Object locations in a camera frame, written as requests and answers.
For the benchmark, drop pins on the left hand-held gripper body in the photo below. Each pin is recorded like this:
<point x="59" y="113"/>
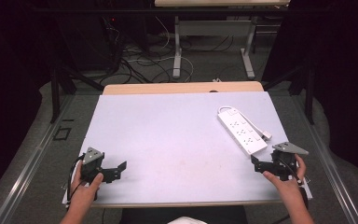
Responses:
<point x="91" y="161"/>

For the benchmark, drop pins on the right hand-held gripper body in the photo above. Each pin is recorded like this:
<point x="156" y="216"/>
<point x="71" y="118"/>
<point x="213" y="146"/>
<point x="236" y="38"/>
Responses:
<point x="284" y="158"/>

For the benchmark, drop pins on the person's right hand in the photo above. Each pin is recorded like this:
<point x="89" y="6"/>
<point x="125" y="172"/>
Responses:
<point x="290" y="188"/>

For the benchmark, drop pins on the person's left hand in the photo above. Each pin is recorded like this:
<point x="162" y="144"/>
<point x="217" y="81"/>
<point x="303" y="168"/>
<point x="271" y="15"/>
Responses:
<point x="84" y="193"/>

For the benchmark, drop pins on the white power strip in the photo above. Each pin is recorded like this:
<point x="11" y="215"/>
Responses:
<point x="241" y="132"/>

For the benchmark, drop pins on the black floor hatch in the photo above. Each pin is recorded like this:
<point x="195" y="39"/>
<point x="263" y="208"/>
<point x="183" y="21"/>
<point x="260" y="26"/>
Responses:
<point x="62" y="133"/>

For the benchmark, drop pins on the white table mat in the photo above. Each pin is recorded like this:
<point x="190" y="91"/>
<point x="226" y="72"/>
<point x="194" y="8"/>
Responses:
<point x="174" y="146"/>

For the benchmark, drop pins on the black metal stand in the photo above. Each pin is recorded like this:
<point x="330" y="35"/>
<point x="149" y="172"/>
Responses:
<point x="304" y="84"/>
<point x="57" y="90"/>

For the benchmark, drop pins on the person's dark lap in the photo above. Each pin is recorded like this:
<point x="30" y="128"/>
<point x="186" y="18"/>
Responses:
<point x="183" y="214"/>

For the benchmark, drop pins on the white desk with metal legs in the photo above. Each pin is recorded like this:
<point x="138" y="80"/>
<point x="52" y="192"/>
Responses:
<point x="214" y="28"/>

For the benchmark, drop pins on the aluminium floor rail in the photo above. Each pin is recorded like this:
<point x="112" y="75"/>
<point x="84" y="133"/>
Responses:
<point x="329" y="168"/>
<point x="28" y="174"/>

